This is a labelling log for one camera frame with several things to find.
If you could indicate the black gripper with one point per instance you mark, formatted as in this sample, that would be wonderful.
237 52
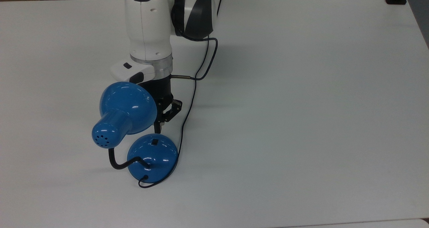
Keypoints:
164 90

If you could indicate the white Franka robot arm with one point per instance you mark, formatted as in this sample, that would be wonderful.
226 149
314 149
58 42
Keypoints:
147 26

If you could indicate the blue desk lamp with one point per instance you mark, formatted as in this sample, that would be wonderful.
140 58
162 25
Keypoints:
127 107

